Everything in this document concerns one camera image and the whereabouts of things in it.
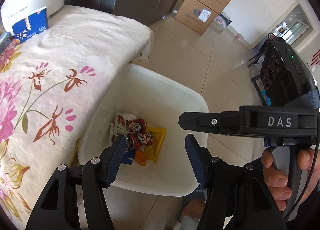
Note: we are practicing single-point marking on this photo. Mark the grey slipper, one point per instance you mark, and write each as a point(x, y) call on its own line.
point(197, 192)

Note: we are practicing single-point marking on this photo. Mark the orange wrapper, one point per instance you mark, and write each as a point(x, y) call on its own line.
point(140, 157)

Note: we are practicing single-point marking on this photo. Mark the white almond snack packet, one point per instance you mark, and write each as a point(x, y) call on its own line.
point(118, 125)

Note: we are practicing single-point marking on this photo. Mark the blue box with white top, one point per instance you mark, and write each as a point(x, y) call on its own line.
point(30, 25)

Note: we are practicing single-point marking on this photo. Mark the blue almond print carton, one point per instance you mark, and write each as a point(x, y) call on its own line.
point(128, 157)

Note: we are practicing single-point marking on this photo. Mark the black metal frame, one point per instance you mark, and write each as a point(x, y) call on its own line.
point(257, 87)

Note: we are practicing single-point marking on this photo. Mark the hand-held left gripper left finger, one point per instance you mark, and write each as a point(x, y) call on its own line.
point(115, 160)

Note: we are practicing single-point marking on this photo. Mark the person's foot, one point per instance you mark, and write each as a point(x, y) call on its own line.
point(190, 212)

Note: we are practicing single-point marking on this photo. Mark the glass window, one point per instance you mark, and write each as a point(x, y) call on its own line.
point(292, 25)

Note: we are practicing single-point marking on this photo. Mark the yellow snack packet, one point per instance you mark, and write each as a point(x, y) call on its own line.
point(156, 145)

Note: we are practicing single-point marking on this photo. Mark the pale grey-blue box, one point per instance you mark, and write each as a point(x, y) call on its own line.
point(4, 41)

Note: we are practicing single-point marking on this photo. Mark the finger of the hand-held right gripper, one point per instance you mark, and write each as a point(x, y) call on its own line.
point(205, 120)

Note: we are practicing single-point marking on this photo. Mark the red cartoon drink can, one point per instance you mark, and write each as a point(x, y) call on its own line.
point(137, 125)
point(142, 140)

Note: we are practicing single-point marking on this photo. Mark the large floral tablecloth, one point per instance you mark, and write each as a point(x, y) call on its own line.
point(50, 70)

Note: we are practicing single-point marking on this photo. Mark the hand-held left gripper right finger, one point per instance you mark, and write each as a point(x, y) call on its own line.
point(193, 160)

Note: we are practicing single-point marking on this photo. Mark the small printed box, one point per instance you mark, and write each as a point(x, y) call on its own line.
point(222, 20)

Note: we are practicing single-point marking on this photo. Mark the white tissue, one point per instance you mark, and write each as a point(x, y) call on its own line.
point(130, 116)

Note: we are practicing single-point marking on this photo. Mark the white plastic bin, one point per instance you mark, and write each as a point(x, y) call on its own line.
point(162, 95)

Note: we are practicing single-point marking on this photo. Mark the person's right hand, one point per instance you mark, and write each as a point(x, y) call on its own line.
point(275, 182)

